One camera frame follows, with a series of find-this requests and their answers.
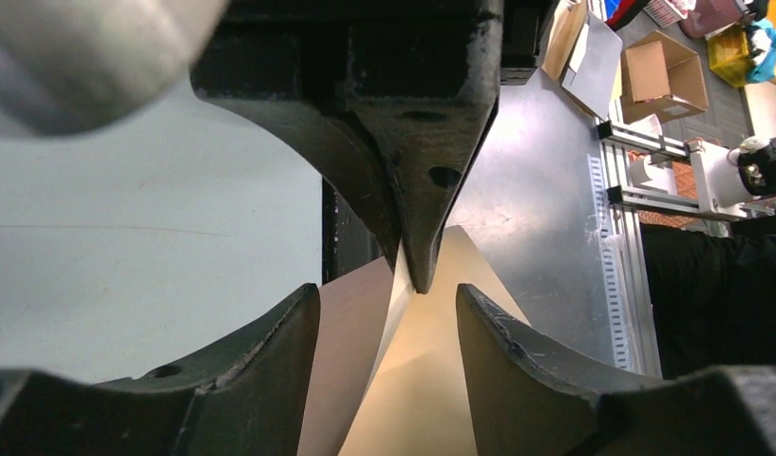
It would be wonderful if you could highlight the tan paper envelope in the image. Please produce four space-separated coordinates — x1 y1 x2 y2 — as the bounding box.
297 226 523 455

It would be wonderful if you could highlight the cardboard box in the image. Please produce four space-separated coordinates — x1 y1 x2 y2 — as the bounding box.
620 30 709 124

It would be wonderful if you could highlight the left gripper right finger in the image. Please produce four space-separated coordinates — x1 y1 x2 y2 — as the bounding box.
456 284 776 455

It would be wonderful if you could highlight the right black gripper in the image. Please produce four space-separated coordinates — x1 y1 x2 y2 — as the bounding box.
191 0 558 294

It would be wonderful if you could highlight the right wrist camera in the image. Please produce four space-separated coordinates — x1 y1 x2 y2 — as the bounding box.
0 0 228 138

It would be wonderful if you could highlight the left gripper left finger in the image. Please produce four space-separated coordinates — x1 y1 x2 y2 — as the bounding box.
0 284 320 455

